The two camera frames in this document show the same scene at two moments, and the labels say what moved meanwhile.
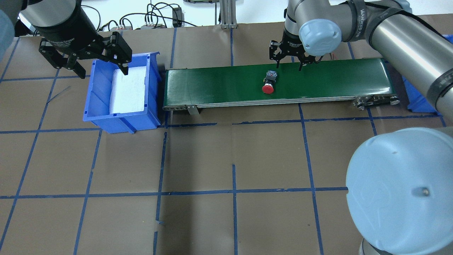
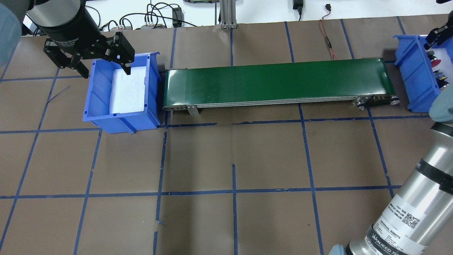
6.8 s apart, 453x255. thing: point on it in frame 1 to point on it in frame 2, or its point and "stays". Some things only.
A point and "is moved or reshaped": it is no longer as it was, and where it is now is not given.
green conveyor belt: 367,83 stays
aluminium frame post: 228,14 stays
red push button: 270,79 is moved or reshaped
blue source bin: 117,103 stays
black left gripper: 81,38 stays
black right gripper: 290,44 to 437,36
